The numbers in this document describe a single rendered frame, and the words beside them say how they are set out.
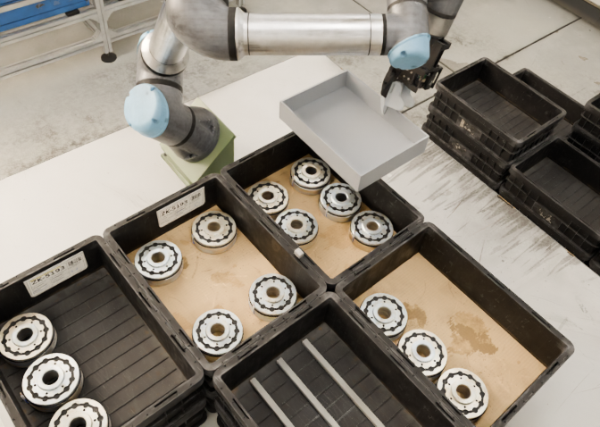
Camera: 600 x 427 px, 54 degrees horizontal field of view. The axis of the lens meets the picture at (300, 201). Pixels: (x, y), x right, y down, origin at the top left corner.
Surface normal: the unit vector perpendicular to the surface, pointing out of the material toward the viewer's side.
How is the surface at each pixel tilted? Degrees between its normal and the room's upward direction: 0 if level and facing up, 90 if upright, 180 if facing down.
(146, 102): 46
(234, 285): 0
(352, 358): 0
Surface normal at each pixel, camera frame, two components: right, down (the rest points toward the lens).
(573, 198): 0.08, -0.64
